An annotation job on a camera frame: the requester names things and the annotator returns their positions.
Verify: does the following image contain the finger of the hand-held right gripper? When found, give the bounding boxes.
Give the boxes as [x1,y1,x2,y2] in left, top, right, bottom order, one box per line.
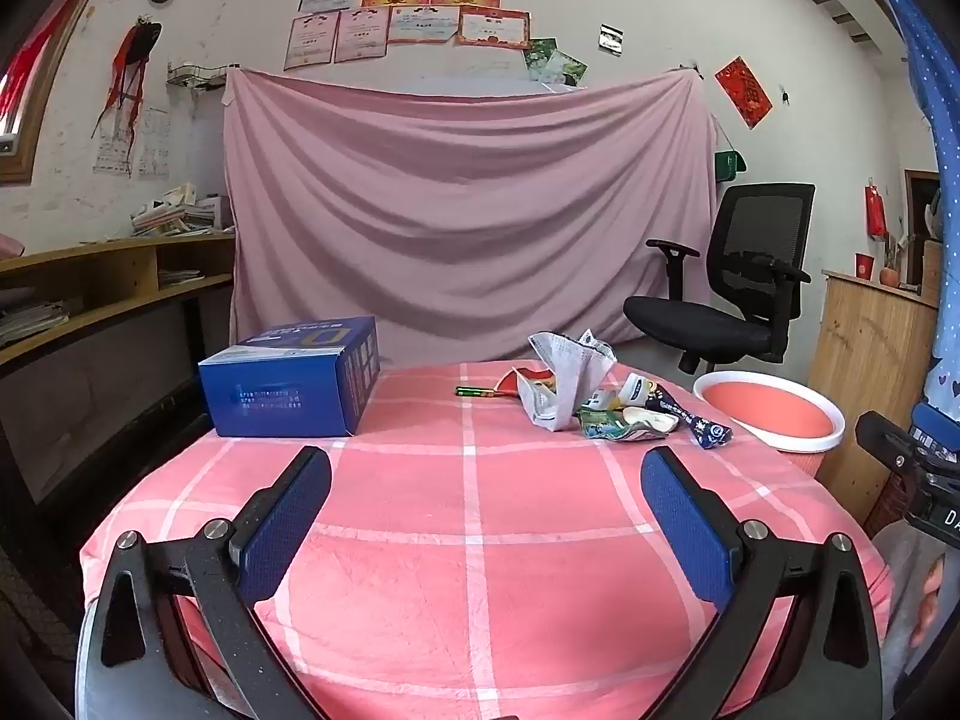
[856,411,935,500]
[910,401,960,462]

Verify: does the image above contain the black mesh office chair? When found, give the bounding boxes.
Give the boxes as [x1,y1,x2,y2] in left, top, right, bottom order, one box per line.
[624,182,817,376]

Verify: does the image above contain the pile of papers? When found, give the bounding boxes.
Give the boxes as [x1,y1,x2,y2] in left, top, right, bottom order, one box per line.
[0,298,83,346]

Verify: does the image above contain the blue cardboard box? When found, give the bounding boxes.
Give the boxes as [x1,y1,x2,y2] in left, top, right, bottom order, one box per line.
[198,316,382,438]

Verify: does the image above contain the printed paper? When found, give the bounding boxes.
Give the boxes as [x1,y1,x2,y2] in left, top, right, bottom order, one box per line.
[527,330,617,434]

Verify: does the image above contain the red wall poster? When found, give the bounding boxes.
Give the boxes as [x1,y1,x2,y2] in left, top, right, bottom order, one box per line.
[714,55,773,130]

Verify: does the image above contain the stack of books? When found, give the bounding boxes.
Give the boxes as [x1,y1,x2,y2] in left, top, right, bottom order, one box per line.
[131,181,235,237]

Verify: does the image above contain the pink checked tablecloth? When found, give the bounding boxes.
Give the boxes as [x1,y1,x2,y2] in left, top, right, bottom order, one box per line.
[79,361,893,720]

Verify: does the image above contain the dark blue starry wrapper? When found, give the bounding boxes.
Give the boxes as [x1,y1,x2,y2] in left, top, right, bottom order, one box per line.
[646,382,734,449]

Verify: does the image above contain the dark picture frame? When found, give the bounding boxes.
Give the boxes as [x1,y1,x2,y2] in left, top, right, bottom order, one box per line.
[902,169,942,290]

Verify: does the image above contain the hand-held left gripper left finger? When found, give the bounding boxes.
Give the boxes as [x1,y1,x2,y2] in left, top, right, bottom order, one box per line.
[96,446,332,720]

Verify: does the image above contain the wire wall shelf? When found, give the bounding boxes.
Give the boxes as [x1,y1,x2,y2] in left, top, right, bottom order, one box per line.
[166,60,230,91]

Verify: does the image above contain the blue dotted curtain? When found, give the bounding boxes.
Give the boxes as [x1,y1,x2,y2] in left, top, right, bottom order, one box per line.
[870,0,960,421]

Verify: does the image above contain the person's grey sleeved right forearm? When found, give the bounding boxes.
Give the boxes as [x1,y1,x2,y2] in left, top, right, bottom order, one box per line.
[872,521,947,720]

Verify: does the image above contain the pink hanging cloth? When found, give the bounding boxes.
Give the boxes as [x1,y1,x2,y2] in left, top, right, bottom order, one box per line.
[223,66,721,372]

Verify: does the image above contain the red tassel decoration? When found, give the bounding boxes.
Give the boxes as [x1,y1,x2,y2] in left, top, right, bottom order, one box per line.
[91,15,162,158]

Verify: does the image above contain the group of wall certificates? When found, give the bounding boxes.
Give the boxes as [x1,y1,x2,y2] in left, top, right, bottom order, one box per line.
[283,0,577,72]

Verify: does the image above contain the wooden shelf unit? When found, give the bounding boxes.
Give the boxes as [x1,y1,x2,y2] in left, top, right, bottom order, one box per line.
[0,231,237,511]

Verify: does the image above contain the wooden window frame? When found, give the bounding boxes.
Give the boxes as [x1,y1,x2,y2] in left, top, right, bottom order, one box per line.
[0,0,125,185]

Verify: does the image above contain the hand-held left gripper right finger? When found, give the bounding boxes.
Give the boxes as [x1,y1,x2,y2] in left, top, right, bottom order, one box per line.
[640,445,886,720]

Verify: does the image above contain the red wrapper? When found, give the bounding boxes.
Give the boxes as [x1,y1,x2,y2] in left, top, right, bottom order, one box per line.
[497,366,556,400]

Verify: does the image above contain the red hanging ornament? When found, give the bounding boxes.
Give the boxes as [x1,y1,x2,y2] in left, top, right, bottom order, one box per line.
[865,178,888,241]

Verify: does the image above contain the green snack wrapper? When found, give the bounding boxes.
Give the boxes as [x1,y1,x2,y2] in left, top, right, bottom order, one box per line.
[577,405,680,442]

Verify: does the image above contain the white wall calendar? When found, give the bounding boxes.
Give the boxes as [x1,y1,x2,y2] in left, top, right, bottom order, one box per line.
[94,106,172,179]

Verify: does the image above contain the wooden cabinet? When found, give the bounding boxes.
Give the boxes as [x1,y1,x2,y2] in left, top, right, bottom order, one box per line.
[808,268,940,533]

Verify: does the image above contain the white curved wrapper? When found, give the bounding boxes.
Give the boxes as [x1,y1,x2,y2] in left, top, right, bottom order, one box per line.
[621,405,677,437]

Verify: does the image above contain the person's right hand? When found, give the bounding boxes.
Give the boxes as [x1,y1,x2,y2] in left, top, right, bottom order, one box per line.
[910,551,950,647]

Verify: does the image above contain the pink bin with white rim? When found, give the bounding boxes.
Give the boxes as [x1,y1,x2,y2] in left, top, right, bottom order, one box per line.
[692,370,847,454]

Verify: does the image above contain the green wall photos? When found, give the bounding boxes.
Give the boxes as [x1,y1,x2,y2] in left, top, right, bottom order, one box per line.
[523,37,587,89]

